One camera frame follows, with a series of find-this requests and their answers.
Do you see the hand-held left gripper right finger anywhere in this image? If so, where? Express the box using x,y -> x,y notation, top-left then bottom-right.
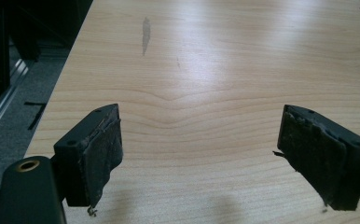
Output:
272,104 -> 360,212

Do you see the aluminium rail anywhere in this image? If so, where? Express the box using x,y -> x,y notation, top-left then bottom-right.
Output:
0,58 -> 35,147

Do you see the black metal stand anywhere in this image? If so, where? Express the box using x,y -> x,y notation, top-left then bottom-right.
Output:
0,6 -> 12,102

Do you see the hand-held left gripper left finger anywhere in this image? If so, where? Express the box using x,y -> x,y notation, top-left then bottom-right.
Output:
52,103 -> 124,217

